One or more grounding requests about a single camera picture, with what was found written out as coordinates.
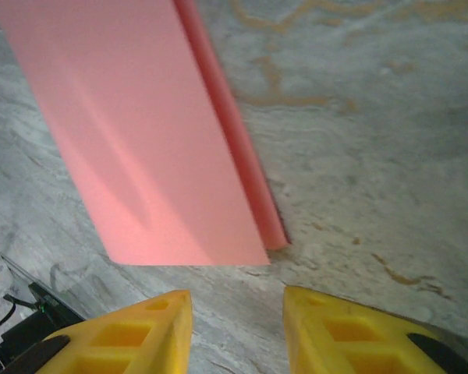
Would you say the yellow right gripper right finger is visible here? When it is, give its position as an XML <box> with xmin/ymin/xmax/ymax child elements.
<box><xmin>283</xmin><ymin>286</ymin><xmax>468</xmax><ymax>374</ymax></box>

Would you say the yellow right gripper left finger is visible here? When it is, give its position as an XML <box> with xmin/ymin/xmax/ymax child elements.
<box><xmin>0</xmin><ymin>290</ymin><xmax>193</xmax><ymax>374</ymax></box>

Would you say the pink paper sheet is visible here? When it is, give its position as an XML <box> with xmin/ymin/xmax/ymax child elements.
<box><xmin>0</xmin><ymin>0</ymin><xmax>292</xmax><ymax>268</ymax></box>

